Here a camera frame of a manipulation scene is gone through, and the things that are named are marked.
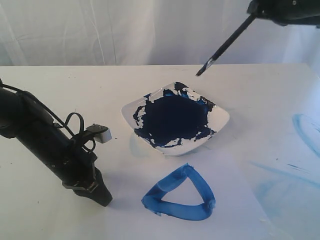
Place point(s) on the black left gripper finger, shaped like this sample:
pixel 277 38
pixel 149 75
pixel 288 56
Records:
pixel 100 194

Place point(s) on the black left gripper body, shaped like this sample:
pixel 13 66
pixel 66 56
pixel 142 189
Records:
pixel 79 172

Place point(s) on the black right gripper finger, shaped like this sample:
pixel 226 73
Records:
pixel 287 12

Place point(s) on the black paintbrush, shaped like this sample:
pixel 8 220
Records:
pixel 226 44

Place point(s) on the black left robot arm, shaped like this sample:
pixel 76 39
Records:
pixel 59 145

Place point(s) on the white plate with blue paint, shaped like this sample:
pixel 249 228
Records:
pixel 174 119

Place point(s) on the white backdrop curtain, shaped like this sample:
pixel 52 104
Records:
pixel 115 32

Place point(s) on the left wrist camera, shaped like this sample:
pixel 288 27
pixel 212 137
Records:
pixel 100 133

